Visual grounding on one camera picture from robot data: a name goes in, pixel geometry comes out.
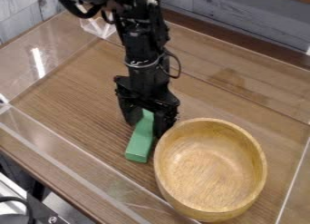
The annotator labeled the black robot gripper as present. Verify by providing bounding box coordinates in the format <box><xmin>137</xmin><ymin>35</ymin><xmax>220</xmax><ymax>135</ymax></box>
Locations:
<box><xmin>114</xmin><ymin>65</ymin><xmax>181</xmax><ymax>138</ymax></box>

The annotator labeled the green rectangular block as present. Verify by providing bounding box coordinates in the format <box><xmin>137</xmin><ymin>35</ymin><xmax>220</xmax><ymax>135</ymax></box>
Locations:
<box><xmin>125</xmin><ymin>110</ymin><xmax>154</xmax><ymax>163</ymax></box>

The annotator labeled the brown wooden bowl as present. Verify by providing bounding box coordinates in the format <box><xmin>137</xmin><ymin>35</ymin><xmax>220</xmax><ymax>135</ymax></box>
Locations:
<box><xmin>154</xmin><ymin>118</ymin><xmax>268</xmax><ymax>222</ymax></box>

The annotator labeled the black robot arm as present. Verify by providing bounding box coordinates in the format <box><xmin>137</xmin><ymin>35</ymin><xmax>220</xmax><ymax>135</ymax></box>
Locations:
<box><xmin>59</xmin><ymin>0</ymin><xmax>181</xmax><ymax>137</ymax></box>

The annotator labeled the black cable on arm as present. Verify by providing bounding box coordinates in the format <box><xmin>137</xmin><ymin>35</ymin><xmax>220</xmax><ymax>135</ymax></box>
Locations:
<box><xmin>158</xmin><ymin>50</ymin><xmax>182</xmax><ymax>80</ymax></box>

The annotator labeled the clear acrylic corner bracket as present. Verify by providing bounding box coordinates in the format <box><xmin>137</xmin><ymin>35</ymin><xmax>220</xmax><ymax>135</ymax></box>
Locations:
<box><xmin>81</xmin><ymin>17</ymin><xmax>117</xmax><ymax>39</ymax></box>

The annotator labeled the black metal table frame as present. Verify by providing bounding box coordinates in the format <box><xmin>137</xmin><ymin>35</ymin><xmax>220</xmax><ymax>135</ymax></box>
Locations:
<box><xmin>0</xmin><ymin>154</ymin><xmax>94</xmax><ymax>224</ymax></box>

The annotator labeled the black cable bottom left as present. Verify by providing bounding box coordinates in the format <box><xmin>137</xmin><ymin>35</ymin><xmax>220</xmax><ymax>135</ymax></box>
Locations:
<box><xmin>0</xmin><ymin>196</ymin><xmax>38</xmax><ymax>224</ymax></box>

